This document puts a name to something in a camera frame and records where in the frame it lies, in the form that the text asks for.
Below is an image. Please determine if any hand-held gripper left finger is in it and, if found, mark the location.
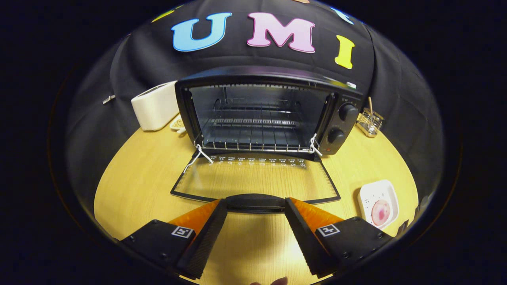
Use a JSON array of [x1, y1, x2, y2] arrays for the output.
[[120, 199, 228, 279]]

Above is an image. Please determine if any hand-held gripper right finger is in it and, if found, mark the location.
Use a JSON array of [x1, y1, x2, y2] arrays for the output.
[[285, 197, 395, 277]]

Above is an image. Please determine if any pink ham slice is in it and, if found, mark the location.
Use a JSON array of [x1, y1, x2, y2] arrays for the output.
[[371, 199, 391, 226]]

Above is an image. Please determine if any white square dish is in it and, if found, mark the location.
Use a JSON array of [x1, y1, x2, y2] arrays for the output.
[[358, 179, 400, 230]]

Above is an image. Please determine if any black toaster oven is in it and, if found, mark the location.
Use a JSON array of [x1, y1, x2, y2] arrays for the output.
[[170, 65, 365, 214]]

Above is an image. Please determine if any metal oven rack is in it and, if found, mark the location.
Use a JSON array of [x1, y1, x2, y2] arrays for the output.
[[198, 97, 317, 153]]

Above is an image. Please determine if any white pop-up toaster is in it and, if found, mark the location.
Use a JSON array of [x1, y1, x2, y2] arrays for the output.
[[131, 81, 179, 131]]

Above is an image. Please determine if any white string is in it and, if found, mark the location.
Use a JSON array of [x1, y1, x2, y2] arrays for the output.
[[309, 134, 323, 156], [183, 144, 214, 173]]

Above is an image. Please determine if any small metal wire basket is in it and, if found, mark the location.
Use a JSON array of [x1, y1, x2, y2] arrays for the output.
[[356, 97, 385, 138]]

